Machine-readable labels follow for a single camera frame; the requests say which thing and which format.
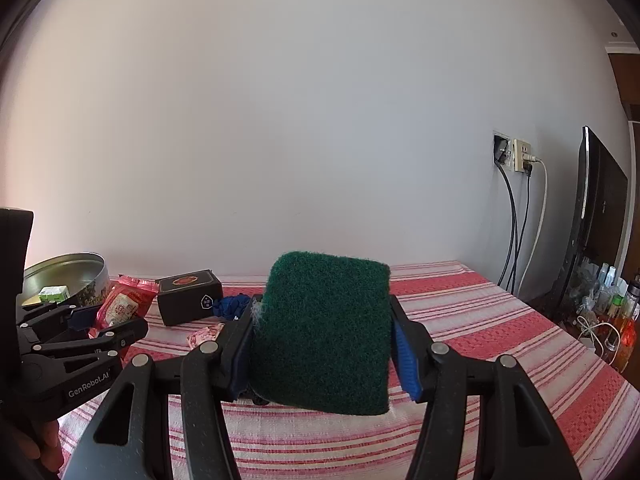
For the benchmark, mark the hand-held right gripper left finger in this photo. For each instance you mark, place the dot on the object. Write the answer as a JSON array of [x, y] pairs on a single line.
[[239, 345]]

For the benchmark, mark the red striped tablecloth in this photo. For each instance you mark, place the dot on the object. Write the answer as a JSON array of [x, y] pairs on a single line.
[[500, 340]]

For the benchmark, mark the person's left hand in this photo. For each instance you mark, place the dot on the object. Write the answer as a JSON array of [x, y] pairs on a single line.
[[46, 442]]

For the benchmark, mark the pink white candy packet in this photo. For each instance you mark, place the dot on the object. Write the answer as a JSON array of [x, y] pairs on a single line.
[[205, 335]]

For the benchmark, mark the blue scrunchie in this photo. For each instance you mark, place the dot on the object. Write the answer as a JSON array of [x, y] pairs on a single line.
[[231, 306]]

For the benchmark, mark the black box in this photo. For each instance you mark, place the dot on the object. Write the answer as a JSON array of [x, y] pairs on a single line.
[[187, 300]]

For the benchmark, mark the red clear snack packet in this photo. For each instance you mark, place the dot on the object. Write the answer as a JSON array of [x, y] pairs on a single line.
[[122, 305]]

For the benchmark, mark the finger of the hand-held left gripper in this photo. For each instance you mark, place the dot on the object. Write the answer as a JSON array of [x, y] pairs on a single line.
[[82, 319], [120, 335]]

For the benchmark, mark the group of bottles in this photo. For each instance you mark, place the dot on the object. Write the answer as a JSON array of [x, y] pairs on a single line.
[[617, 300]]

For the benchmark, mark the round metal tin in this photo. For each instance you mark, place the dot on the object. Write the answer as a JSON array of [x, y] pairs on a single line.
[[87, 275]]

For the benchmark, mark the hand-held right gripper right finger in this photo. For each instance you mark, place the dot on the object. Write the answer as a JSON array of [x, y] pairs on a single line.
[[406, 360]]

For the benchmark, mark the green scouring pad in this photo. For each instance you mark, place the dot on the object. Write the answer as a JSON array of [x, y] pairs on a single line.
[[322, 330]]

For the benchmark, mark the white wall power socket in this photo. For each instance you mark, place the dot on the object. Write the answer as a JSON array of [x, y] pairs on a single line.
[[521, 152]]

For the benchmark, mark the black flat monitor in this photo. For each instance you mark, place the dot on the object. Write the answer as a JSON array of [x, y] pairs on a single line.
[[602, 210]]

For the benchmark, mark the small green box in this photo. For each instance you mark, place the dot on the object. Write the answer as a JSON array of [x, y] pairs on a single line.
[[54, 294]]

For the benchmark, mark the wooden door frame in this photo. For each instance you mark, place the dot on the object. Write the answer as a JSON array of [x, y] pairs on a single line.
[[625, 85]]

